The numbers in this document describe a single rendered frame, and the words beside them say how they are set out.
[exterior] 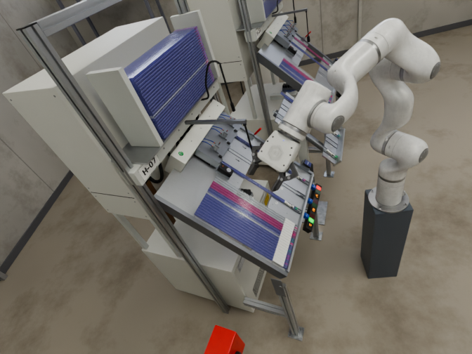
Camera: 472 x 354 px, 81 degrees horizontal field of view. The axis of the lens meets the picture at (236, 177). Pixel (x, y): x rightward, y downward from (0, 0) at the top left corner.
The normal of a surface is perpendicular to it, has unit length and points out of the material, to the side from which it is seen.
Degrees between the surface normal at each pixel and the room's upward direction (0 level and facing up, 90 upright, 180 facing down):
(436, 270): 0
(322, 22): 90
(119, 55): 90
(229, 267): 0
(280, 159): 45
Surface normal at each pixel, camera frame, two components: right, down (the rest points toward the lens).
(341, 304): -0.26, -0.71
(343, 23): -0.04, 0.68
